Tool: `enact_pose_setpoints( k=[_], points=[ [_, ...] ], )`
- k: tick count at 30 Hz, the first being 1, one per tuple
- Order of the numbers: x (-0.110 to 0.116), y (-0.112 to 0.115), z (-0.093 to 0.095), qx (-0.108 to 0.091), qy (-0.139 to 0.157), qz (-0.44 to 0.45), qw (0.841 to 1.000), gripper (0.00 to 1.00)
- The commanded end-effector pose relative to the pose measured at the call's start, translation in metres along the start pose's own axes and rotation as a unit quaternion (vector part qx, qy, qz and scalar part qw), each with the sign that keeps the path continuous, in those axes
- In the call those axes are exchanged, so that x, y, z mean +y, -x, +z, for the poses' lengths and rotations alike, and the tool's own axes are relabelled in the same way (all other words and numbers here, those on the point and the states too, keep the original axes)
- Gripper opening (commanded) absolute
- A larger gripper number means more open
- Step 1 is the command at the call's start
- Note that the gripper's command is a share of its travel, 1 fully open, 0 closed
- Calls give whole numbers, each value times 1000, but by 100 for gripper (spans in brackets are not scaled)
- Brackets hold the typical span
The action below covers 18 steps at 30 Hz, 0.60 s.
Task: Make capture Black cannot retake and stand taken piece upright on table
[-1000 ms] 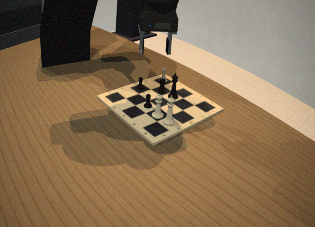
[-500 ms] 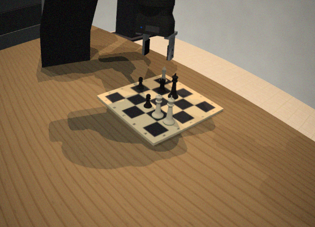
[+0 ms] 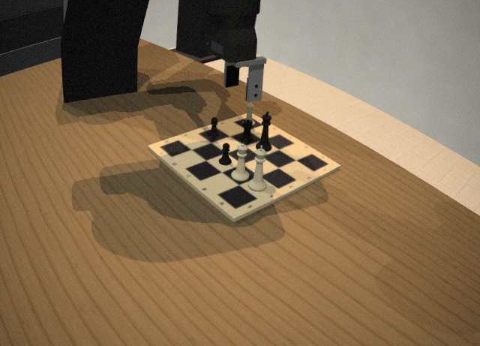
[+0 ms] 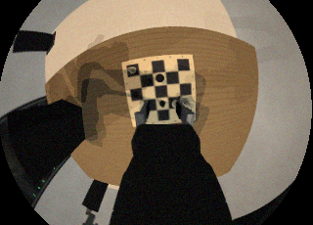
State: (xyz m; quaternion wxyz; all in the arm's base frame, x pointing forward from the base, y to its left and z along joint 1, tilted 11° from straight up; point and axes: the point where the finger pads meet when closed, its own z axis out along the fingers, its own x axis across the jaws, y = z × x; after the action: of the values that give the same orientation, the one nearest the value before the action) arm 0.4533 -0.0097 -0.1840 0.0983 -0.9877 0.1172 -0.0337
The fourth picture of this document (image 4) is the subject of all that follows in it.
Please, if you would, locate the white bishop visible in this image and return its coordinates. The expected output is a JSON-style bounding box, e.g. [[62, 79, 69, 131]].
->
[[127, 67, 137, 73]]

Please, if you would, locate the white chess king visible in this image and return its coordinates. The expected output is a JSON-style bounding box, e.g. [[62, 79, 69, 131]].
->
[[182, 98, 194, 110]]

